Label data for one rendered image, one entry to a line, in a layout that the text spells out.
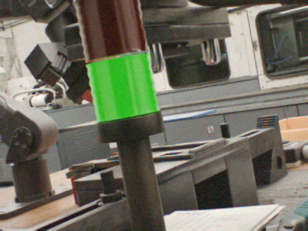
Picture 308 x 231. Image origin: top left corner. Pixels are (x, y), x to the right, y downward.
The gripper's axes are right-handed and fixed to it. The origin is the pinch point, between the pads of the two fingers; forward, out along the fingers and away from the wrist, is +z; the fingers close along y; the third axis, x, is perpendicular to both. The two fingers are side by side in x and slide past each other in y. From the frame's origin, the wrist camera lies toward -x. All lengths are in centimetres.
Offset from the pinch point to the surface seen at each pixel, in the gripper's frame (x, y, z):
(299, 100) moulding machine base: 433, -135, -35
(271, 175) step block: 2.0, 13.2, 21.1
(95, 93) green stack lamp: -47, 32, 13
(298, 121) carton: 253, -77, -5
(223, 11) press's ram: -10.8, 27.6, 3.3
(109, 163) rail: -22.9, 10.5, 10.3
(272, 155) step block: 3.4, 14.5, 18.9
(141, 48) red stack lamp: -45, 35, 13
